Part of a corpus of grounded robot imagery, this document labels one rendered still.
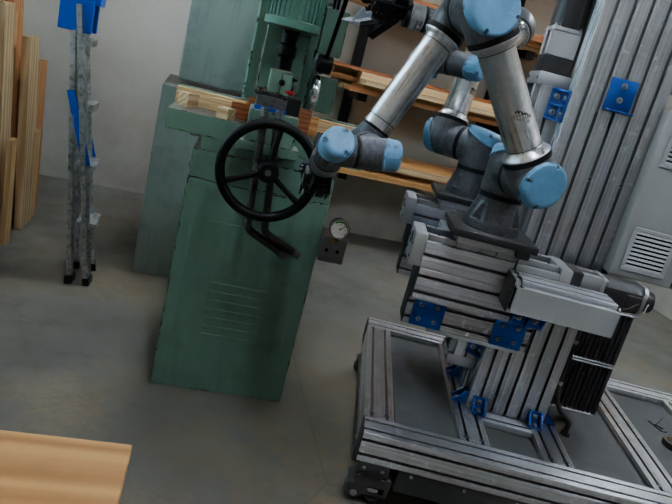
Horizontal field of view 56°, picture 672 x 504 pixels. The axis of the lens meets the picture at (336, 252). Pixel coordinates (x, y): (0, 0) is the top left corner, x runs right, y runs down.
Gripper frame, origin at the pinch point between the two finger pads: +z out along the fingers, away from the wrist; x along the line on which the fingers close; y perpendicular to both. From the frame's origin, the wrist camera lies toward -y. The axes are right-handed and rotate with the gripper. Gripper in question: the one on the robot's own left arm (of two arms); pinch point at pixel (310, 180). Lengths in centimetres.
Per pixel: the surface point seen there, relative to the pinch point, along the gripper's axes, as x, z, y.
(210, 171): -26.8, 24.6, -4.7
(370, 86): 52, 181, -131
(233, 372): -7, 57, 52
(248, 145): -17.6, 10.5, -10.0
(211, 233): -22.9, 33.9, 11.9
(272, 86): -13.6, 20.5, -34.7
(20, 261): -101, 134, 17
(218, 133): -26.7, 18.7, -14.8
